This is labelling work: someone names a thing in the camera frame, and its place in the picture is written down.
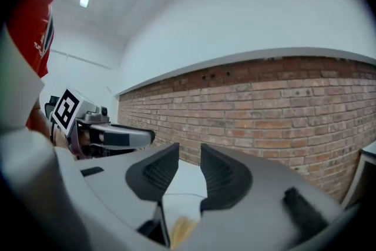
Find person's red shirt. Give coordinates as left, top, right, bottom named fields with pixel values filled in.
left=5, top=0, right=56, bottom=79

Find black office chair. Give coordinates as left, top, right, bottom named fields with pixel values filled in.
left=43, top=95, right=59, bottom=115

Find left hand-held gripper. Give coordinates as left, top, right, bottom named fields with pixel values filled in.
left=50, top=88, right=156, bottom=160

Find person's left forearm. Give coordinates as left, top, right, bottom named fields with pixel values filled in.
left=26, top=96, right=52, bottom=139

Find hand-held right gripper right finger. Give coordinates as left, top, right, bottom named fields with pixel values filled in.
left=182, top=142, right=345, bottom=251

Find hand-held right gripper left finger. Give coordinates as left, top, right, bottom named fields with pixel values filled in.
left=55, top=142, right=180, bottom=246

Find white wall conduit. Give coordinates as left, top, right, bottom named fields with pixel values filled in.
left=49, top=49, right=113, bottom=71

